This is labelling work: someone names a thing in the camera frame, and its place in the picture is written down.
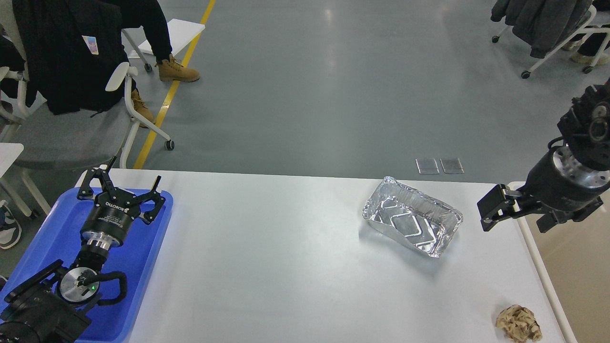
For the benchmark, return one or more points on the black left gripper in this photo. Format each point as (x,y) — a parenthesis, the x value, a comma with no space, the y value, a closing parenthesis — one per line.
(110,214)

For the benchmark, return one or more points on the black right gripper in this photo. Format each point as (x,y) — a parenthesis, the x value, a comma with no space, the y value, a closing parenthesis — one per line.
(565,188)

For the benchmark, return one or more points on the aluminium foil tray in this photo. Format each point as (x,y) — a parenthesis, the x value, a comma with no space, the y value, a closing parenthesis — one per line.
(412,218)

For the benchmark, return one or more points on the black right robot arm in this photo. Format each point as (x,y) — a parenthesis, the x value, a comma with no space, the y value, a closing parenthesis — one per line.
(585,130)

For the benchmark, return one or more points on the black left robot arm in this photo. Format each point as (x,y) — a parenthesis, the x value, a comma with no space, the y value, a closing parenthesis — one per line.
(86,271)

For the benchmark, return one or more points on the right floor outlet plate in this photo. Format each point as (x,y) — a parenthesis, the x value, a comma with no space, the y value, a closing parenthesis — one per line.
(452,166)

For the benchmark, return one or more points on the floor outlet plate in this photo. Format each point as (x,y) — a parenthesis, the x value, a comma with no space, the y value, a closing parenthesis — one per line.
(452,166)
(427,166)

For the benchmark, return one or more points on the grey office chair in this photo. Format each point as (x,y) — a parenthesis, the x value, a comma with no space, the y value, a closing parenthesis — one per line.
(75,140)

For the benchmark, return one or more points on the left floor outlet plate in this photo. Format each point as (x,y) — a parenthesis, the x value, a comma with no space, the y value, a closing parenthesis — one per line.
(427,166)

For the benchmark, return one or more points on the tan work boot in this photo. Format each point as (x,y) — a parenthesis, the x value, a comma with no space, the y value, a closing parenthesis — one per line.
(171,69)
(140,106)

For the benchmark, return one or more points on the beige waste bin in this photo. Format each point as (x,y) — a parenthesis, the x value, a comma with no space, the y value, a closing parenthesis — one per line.
(572,260)

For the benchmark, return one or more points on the sneaker at left edge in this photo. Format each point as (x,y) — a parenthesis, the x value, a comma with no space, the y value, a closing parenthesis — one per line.
(10,229)

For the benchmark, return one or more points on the white table at left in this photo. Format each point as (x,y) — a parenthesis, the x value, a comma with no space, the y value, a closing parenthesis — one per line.
(8,155)

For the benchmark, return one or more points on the crumpled brown paper ball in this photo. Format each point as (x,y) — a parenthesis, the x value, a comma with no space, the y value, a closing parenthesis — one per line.
(519,324)

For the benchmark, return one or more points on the white chair with coats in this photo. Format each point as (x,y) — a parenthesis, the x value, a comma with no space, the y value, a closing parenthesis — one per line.
(557,45)

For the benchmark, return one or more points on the black jacket on chair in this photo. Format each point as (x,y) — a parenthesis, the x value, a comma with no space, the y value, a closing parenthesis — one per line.
(72,48)

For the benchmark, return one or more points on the person in black trousers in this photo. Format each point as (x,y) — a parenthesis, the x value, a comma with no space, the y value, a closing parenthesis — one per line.
(148,15)

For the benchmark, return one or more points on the grey coat on chair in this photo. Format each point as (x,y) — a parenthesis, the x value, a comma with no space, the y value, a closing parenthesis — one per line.
(543,21)

